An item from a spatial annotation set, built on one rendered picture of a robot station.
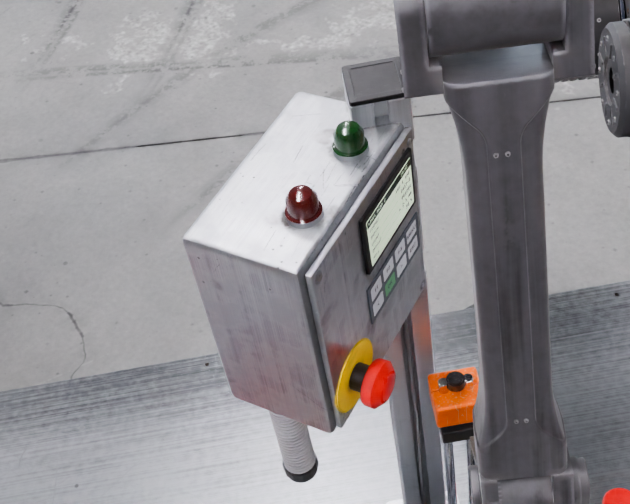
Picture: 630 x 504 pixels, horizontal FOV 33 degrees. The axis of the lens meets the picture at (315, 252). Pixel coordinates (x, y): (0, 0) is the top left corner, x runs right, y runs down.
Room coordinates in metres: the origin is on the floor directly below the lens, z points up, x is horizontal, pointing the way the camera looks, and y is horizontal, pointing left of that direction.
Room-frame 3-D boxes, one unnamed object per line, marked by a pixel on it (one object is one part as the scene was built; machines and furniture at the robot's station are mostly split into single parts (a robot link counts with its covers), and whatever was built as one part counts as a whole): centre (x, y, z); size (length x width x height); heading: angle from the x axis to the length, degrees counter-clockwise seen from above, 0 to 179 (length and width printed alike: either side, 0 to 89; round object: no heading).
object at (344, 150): (0.58, -0.04, 1.49); 0.03 x 0.03 x 0.02
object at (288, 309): (0.56, 0.00, 1.38); 0.17 x 0.10 x 0.19; 144
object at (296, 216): (0.52, 0.00, 1.49); 0.03 x 0.03 x 0.02
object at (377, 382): (0.48, -0.02, 1.32); 0.04 x 0.03 x 0.04; 144
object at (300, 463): (0.58, 0.05, 1.18); 0.04 x 0.04 x 0.21
